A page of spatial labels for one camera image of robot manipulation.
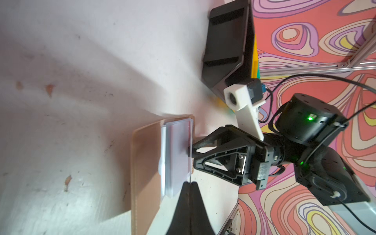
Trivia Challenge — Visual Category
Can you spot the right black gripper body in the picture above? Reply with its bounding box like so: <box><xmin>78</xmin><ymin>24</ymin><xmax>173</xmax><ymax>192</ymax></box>
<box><xmin>235</xmin><ymin>133</ymin><xmax>287</xmax><ymax>190</ymax></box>

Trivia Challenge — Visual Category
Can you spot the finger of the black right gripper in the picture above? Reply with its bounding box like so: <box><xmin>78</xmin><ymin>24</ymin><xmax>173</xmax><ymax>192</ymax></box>
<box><xmin>192</xmin><ymin>146</ymin><xmax>250</xmax><ymax>187</ymax></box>
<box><xmin>188</xmin><ymin>125</ymin><xmax>256</xmax><ymax>156</ymax></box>

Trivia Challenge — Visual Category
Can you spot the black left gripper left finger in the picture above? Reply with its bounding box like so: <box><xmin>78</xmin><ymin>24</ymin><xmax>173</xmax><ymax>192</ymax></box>
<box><xmin>166</xmin><ymin>182</ymin><xmax>191</xmax><ymax>235</ymax></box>

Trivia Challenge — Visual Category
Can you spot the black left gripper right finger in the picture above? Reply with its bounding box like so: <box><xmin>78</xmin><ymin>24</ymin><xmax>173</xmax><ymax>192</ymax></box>
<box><xmin>191</xmin><ymin>182</ymin><xmax>215</xmax><ymax>235</ymax></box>

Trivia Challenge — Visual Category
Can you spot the tan leather card holder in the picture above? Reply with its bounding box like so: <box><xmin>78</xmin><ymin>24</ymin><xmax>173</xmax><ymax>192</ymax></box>
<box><xmin>130</xmin><ymin>115</ymin><xmax>194</xmax><ymax>235</ymax></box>

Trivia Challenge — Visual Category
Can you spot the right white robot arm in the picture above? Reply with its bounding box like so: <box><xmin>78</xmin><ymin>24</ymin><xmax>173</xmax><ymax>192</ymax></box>
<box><xmin>188</xmin><ymin>91</ymin><xmax>376</xmax><ymax>223</ymax></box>

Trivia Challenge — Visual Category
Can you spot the yellow plastic storage bin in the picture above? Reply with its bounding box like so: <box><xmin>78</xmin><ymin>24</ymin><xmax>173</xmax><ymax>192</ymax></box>
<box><xmin>251</xmin><ymin>36</ymin><xmax>259</xmax><ymax>79</ymax></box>

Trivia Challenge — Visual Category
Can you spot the black plastic storage bin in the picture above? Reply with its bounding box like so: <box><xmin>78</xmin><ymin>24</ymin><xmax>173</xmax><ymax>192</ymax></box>
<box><xmin>202</xmin><ymin>1</ymin><xmax>255</xmax><ymax>100</ymax></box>

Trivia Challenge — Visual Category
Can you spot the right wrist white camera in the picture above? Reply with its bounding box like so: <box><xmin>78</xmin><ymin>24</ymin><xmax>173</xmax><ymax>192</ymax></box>
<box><xmin>223</xmin><ymin>78</ymin><xmax>265</xmax><ymax>141</ymax></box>

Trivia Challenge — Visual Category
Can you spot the aluminium frame post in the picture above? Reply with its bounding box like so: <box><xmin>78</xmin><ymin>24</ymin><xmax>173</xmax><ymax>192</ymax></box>
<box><xmin>260</xmin><ymin>32</ymin><xmax>376</xmax><ymax>78</ymax></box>

